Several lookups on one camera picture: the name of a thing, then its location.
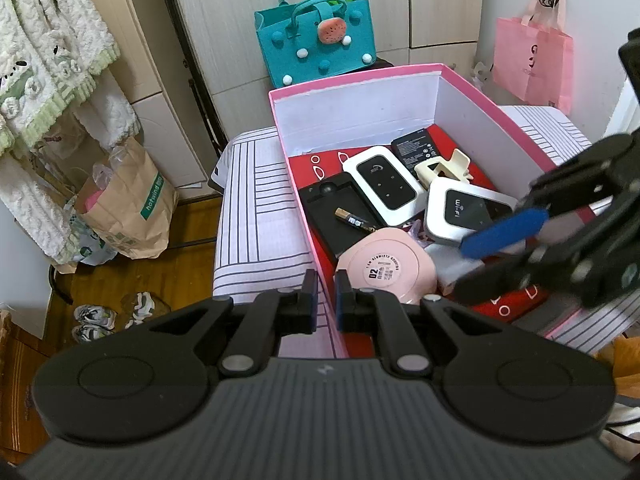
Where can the pair of sneakers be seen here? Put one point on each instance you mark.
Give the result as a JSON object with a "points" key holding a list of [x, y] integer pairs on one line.
{"points": [[92, 322]]}

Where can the black gold small battery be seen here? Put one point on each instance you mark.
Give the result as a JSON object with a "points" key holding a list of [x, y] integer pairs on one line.
{"points": [[355, 220]]}

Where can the cream hair claw clip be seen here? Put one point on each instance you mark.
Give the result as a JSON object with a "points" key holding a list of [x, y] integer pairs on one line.
{"points": [[430, 170]]}

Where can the clear plastic bag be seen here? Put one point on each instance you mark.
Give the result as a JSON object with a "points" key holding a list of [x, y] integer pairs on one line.
{"points": [[112, 167]]}

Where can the white green knitted blanket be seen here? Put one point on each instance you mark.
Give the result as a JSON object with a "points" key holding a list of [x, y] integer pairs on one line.
{"points": [[35, 60]]}

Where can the white pocket router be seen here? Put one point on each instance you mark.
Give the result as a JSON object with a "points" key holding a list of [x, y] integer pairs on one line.
{"points": [[385, 185], [450, 210]]}

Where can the white striped cloth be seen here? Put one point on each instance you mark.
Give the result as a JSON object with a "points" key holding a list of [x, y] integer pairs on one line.
{"points": [[260, 200]]}

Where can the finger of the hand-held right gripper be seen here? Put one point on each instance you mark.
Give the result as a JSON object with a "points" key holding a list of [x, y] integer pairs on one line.
{"points": [[505, 232], [575, 260]]}

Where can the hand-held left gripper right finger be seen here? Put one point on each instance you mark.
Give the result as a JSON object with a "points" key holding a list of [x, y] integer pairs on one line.
{"points": [[342, 301]]}

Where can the pink tote bag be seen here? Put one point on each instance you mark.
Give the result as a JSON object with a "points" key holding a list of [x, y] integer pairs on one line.
{"points": [[530, 60]]}

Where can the small white ornament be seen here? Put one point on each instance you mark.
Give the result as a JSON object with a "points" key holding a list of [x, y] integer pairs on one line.
{"points": [[481, 74]]}

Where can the brown paper bag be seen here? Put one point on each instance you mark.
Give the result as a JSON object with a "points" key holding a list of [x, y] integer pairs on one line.
{"points": [[125, 210]]}

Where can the orange cloth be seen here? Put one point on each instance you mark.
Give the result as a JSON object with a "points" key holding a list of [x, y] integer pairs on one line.
{"points": [[622, 355]]}

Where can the teal felt handbag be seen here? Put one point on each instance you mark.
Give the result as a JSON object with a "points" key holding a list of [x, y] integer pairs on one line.
{"points": [[300, 40]]}

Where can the white green plastic bag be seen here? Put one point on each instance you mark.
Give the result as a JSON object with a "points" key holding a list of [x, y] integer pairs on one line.
{"points": [[92, 252]]}

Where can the beige wardrobe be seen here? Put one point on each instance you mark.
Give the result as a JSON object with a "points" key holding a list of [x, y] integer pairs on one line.
{"points": [[225, 10]]}

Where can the pink round compact case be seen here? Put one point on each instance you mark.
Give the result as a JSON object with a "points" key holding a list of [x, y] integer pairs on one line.
{"points": [[385, 265]]}

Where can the black phone battery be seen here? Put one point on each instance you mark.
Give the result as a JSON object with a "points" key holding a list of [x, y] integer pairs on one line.
{"points": [[412, 147]]}

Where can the white plastic packet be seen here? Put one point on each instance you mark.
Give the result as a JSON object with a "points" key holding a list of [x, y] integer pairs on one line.
{"points": [[445, 272]]}

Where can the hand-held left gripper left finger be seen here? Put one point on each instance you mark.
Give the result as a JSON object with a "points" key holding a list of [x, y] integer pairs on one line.
{"points": [[311, 301]]}

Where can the black battery charger tray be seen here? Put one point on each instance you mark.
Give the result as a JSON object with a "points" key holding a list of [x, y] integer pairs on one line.
{"points": [[320, 215]]}

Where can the pink cardboard box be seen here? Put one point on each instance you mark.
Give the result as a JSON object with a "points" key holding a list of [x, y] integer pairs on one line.
{"points": [[350, 110]]}

